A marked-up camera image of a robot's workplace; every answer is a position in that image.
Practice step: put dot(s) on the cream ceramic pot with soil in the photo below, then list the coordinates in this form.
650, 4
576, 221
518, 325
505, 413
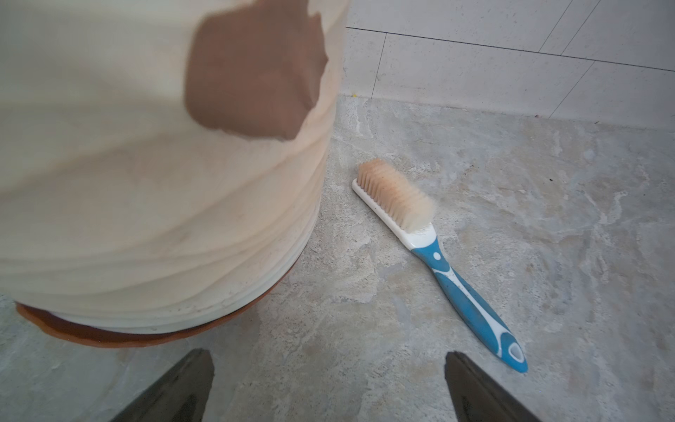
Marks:
162, 162

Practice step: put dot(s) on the blue white scrub brush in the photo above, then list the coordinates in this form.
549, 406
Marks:
408, 213

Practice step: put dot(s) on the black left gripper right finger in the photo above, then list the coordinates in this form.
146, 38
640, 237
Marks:
476, 396

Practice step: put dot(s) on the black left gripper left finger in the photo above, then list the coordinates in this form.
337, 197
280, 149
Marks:
180, 394

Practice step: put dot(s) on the terracotta saucer under pot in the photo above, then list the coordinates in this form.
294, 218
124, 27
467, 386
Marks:
88, 336

